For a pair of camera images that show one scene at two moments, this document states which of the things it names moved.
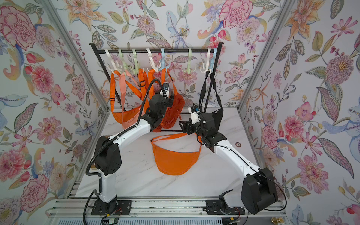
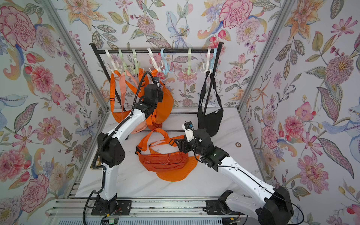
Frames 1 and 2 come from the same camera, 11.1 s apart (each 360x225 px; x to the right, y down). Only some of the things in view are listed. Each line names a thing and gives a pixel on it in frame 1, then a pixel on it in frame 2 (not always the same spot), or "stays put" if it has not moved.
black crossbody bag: (218, 112) stays put
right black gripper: (188, 126) to (185, 146)
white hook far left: (114, 66) stays put
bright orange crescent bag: (173, 162) to (181, 173)
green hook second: (123, 61) stays put
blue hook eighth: (211, 66) stays put
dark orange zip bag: (173, 112) to (153, 161)
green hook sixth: (189, 57) stays put
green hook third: (136, 68) stays put
